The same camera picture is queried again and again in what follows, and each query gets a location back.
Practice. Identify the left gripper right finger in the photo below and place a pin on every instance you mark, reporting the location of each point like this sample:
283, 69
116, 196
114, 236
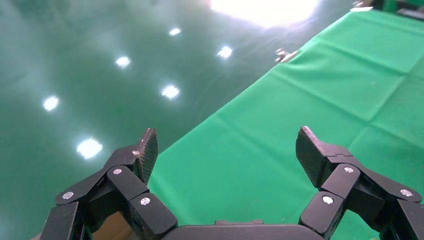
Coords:
351, 185

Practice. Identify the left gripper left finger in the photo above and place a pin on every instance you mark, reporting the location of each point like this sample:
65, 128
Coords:
129, 185

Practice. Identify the large open brown carton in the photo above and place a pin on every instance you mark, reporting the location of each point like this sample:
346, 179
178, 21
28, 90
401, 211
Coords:
114, 228

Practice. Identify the green table cloth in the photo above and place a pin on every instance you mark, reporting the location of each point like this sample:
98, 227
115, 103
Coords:
281, 139

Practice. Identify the silver metal cloth clip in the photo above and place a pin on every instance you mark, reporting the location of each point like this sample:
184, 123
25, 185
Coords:
285, 55

